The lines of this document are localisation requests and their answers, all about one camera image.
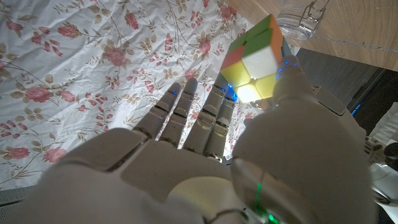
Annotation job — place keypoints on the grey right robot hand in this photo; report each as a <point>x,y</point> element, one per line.
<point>186,186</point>

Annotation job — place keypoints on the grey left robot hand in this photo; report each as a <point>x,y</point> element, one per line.
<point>329,99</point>

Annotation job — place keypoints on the multicolour two-by-two rubiks cube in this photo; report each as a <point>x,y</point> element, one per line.
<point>252,62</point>

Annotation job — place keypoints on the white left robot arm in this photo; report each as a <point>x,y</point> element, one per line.
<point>388,124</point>

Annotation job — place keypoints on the clear glass jar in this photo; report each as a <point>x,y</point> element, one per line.
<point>298,18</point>

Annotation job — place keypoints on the floral print backdrop cloth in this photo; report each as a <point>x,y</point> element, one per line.
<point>77,77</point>

